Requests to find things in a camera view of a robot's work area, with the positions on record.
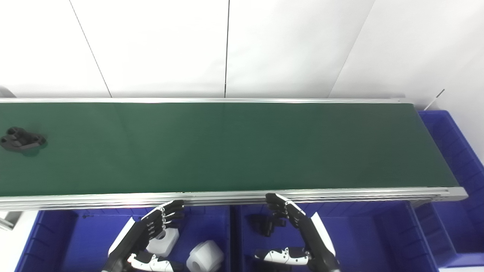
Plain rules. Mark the green conveyor belt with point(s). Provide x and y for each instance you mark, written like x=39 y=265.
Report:
x=227 y=198
x=227 y=151

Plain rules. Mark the black flanged part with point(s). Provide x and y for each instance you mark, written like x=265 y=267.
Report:
x=261 y=224
x=20 y=139

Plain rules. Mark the grey conveyor motor housing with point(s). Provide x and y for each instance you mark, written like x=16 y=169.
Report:
x=5 y=92

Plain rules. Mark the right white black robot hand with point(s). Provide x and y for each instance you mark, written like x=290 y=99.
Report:
x=310 y=234

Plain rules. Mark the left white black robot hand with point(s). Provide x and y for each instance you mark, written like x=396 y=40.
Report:
x=136 y=234

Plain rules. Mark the aluminium conveyor support leg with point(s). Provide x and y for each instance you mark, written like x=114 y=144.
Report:
x=9 y=219

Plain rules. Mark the thin grey rod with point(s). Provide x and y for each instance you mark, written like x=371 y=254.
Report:
x=435 y=97

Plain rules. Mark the white cylindrical part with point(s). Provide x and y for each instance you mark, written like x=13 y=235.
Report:
x=168 y=241
x=206 y=257

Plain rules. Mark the blue plastic bin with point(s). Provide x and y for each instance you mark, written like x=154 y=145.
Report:
x=87 y=241
x=363 y=241
x=461 y=151

